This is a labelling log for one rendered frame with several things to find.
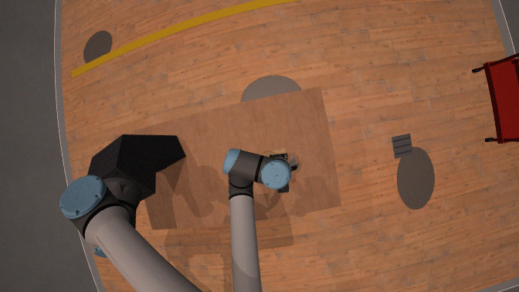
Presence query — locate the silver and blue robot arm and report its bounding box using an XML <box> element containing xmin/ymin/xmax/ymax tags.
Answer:
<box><xmin>59</xmin><ymin>148</ymin><xmax>291</xmax><ymax>292</ymax></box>

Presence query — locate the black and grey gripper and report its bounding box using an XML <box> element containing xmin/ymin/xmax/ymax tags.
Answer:
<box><xmin>270</xmin><ymin>153</ymin><xmax>299</xmax><ymax>171</ymax></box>

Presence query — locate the tan mat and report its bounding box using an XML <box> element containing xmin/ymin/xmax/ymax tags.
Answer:
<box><xmin>261</xmin><ymin>148</ymin><xmax>287</xmax><ymax>157</ymax></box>

